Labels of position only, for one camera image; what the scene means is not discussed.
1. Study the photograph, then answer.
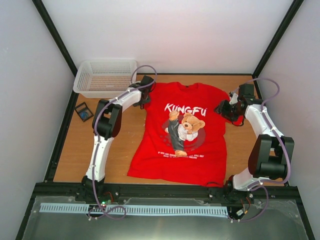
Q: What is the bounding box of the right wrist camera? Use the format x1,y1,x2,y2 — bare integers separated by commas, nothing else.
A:
229,92,238,105

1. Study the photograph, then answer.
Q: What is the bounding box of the black brooch box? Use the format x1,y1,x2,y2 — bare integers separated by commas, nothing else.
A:
74,102,94,122

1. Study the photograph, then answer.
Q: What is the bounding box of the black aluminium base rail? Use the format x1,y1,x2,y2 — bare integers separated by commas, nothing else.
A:
31,182,302,204

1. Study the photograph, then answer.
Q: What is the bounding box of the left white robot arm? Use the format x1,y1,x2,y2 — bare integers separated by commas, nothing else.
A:
81,75,155,202

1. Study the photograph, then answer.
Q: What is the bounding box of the light blue cable duct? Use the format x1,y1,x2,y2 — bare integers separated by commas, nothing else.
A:
39,203,228,218

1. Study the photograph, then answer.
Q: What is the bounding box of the red kungfu bear t-shirt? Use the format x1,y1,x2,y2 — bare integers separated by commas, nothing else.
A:
127,82,229,187

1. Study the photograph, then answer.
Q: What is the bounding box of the white plastic basket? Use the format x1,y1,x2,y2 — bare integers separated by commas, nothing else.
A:
73,59,137,99

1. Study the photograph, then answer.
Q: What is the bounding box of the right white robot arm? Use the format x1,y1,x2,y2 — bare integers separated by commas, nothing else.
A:
214,83,295,197

